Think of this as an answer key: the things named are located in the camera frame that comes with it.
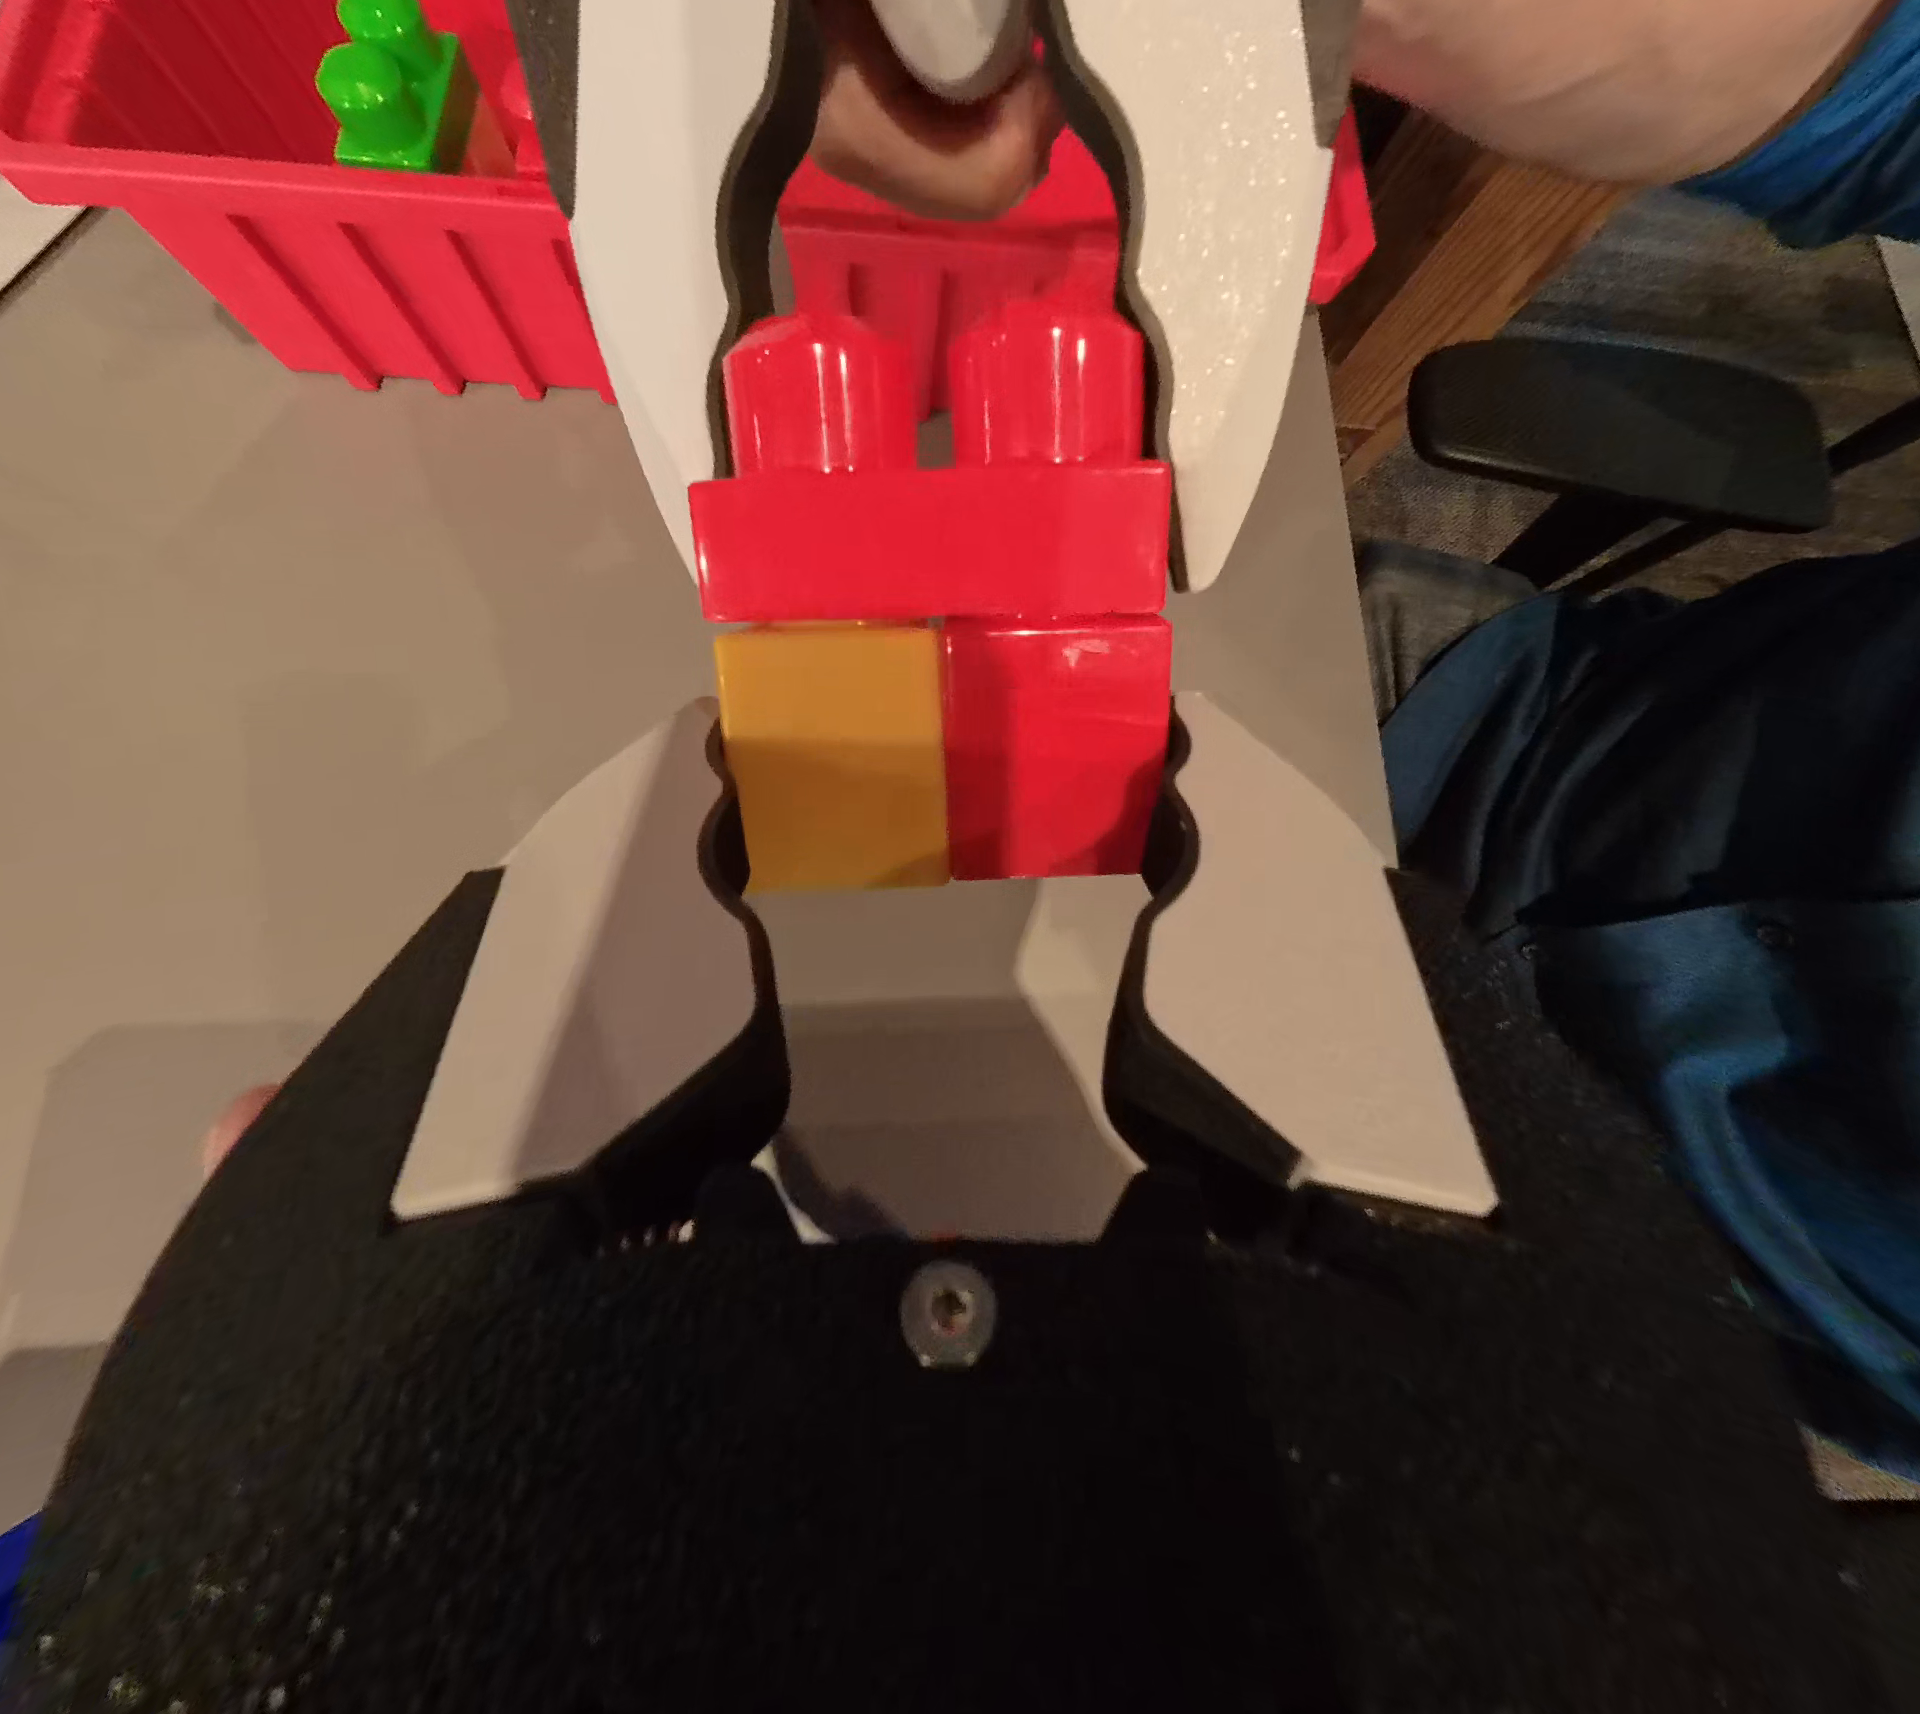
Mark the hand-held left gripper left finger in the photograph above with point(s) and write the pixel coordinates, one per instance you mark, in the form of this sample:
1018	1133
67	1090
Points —
585	981

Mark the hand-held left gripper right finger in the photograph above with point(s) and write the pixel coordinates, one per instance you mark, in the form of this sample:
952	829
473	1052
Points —
1306	995

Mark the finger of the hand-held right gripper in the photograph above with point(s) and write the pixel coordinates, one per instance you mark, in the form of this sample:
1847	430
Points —
1216	169
653	125

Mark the yellow single mega block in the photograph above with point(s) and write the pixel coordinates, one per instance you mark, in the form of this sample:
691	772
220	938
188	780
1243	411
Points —
825	755

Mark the red single mega block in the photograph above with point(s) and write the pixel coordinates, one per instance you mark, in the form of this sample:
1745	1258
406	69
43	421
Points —
1050	755

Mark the red plastic bin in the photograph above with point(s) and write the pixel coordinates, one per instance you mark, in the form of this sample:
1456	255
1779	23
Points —
226	244

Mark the red two-stud mega block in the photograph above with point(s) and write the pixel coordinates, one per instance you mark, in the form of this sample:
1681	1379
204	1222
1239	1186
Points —
930	545

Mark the green two-stud mega block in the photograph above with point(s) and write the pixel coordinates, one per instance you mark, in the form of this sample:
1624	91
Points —
383	80

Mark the person's right hand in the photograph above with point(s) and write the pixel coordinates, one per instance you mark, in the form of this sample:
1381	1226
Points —
946	162

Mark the person's left hand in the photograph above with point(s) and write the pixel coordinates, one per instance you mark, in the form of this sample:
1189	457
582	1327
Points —
240	1127

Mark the black chair armrest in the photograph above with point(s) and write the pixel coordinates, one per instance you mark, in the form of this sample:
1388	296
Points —
1620	441

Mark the person's blue shirt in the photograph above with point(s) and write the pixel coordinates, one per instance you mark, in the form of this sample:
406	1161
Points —
1831	155

